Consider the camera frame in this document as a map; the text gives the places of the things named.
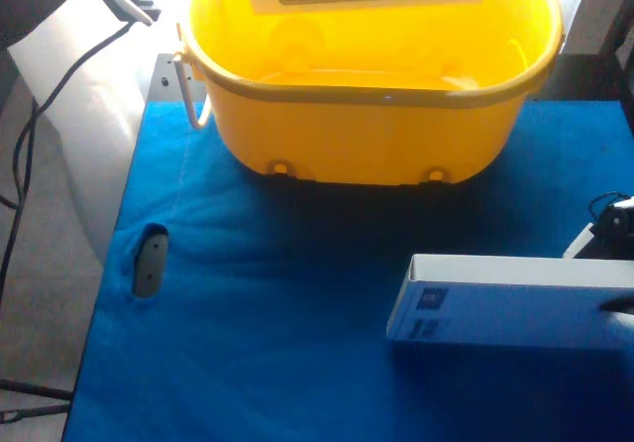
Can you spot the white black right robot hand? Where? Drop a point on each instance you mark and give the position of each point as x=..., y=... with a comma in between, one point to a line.
x=616, y=224

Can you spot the white and blue box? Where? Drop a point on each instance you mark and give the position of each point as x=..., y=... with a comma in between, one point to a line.
x=510, y=313

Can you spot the yellow plastic bucket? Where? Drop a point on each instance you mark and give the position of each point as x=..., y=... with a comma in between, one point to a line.
x=376, y=135

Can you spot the blue table cloth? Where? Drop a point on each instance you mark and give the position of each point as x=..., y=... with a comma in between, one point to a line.
x=297, y=288

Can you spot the black tripod base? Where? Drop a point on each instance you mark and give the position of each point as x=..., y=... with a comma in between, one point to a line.
x=34, y=390

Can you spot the black metal frame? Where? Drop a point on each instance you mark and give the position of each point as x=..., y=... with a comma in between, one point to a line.
x=619, y=11

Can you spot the grey metal bracket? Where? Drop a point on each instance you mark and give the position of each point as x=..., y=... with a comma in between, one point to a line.
x=151, y=263

